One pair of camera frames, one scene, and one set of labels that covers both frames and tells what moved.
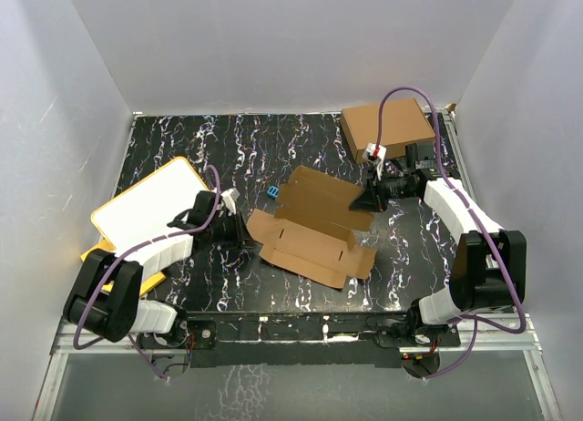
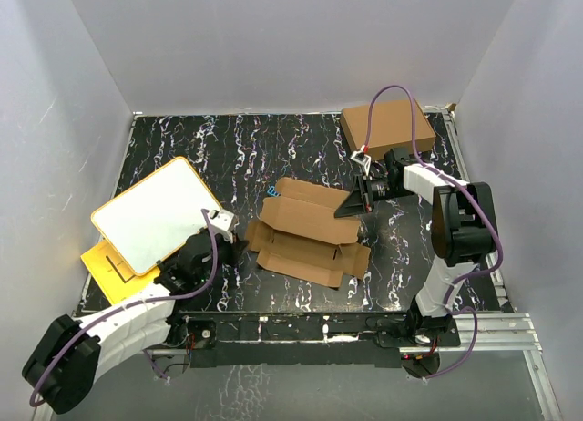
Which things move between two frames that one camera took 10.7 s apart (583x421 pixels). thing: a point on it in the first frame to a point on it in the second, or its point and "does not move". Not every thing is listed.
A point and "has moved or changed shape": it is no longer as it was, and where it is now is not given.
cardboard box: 311,232 has moved or changed shape
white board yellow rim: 138,217 does not move
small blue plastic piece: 272,191 does not move
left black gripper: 241,237 to 235,250
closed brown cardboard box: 402,123 does not move
